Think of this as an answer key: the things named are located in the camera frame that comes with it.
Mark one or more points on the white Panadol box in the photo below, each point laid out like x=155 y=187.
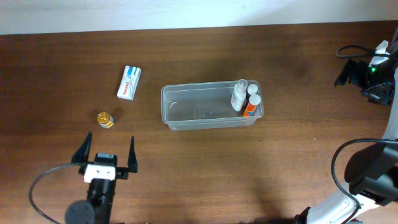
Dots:
x=129 y=81

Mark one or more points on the clear plastic container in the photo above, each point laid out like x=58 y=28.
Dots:
x=203 y=106

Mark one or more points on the white spray bottle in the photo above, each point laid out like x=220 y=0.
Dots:
x=239 y=95

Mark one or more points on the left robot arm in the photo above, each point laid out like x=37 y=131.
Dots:
x=97 y=206

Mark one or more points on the dark bottle white cap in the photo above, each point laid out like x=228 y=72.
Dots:
x=252 y=89

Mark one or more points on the small gold-lidded balm jar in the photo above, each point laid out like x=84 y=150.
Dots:
x=105 y=120

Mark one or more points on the orange tube white cap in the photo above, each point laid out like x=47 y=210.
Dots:
x=254 y=101

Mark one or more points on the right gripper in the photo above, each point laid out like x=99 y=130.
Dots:
x=355 y=76

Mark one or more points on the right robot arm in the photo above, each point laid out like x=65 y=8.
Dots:
x=371 y=173

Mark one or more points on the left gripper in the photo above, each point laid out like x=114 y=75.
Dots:
x=123 y=171

